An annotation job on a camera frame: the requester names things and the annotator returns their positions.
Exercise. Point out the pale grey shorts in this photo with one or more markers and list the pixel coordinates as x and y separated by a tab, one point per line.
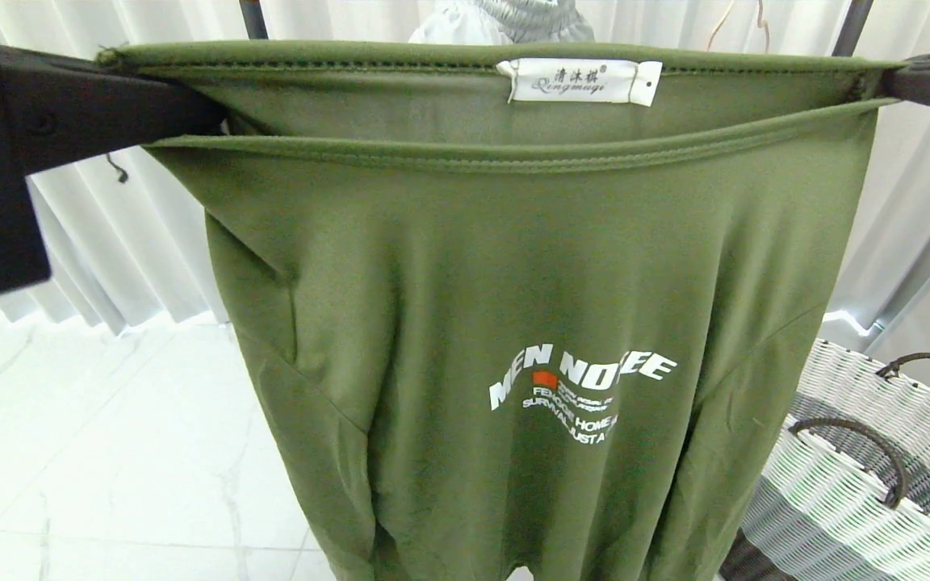
505	20

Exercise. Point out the white curtain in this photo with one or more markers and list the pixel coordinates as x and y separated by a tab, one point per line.
126	242

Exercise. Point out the pink clothes hanger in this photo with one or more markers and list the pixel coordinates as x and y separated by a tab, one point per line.
764	28

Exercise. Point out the black clothes rack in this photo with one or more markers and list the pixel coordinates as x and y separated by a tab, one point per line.
253	20

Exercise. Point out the green garment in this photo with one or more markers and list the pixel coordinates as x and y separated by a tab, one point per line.
513	282

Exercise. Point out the white laundry basket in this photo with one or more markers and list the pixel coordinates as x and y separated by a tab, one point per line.
877	516

